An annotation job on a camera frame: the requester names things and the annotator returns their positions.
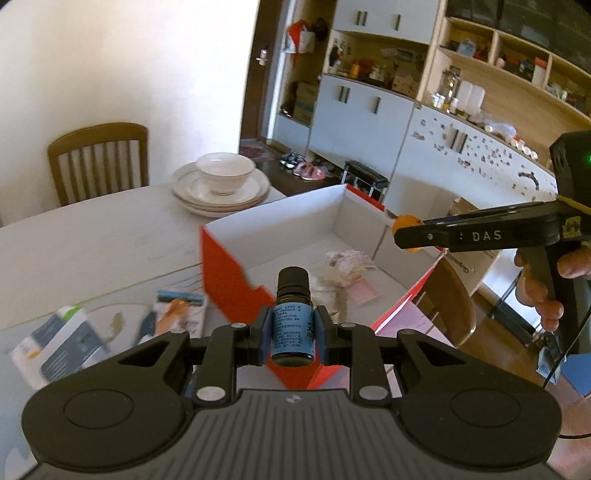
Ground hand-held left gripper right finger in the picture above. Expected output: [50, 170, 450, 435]
[314, 305, 467, 408]

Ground row of small white bottles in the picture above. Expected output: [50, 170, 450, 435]
[505, 134, 541, 158]

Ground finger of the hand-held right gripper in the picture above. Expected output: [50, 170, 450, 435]
[394, 220, 455, 252]

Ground clear plastic bag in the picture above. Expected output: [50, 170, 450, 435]
[482, 117, 518, 139]

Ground brown cardboard carton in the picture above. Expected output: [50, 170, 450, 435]
[445, 249, 500, 297]

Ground pink sandals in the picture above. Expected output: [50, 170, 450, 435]
[295, 161, 332, 180]

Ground person's right hand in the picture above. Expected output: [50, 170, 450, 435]
[515, 246, 591, 333]

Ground stacked cardboard boxes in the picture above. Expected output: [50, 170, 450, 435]
[292, 82, 319, 126]

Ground clear bag of pink sachets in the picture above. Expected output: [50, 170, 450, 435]
[323, 249, 377, 289]

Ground tall glass jar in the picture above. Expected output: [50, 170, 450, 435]
[438, 68, 462, 110]

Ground red and white hanging bag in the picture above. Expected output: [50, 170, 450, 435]
[284, 21, 317, 55]

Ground grey white cabinet unit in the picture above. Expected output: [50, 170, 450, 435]
[267, 0, 445, 185]

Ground patterned tissue box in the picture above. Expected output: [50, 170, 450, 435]
[392, 71, 419, 96]

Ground dark blue fan-shaped mat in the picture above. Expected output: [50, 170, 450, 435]
[136, 310, 160, 346]

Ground black cable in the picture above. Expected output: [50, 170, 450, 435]
[540, 295, 591, 440]

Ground pink sachet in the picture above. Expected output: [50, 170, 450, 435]
[344, 279, 382, 305]

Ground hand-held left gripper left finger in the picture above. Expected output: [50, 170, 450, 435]
[115, 307, 274, 408]

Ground white marble desktop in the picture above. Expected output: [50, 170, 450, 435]
[0, 182, 402, 464]

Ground dark bottle blue label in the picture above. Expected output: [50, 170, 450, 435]
[270, 266, 315, 367]

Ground white plastic container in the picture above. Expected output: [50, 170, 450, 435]
[459, 80, 485, 116]

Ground white plate gold rim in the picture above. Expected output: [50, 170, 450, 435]
[172, 161, 271, 209]
[178, 196, 269, 219]

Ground white bowl gold rim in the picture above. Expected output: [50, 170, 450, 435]
[196, 153, 256, 197]

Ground blister pack with orange item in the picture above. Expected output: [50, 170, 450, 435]
[154, 290, 208, 337]

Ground white grey carton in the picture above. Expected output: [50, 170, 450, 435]
[9, 305, 112, 391]

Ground red cardboard box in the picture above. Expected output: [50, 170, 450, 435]
[199, 184, 448, 393]

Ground black slatted rack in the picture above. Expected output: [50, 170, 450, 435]
[344, 160, 389, 186]

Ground wooden wall shelf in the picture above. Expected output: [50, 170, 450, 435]
[418, 16, 591, 139]

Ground wooden slat-back chair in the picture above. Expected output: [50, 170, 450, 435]
[47, 122, 149, 207]

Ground wooden round-back chair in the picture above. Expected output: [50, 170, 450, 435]
[418, 257, 477, 348]

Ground white sideboard with stickers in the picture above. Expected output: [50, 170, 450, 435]
[385, 102, 560, 261]

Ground small orange object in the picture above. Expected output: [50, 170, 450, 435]
[392, 214, 424, 253]

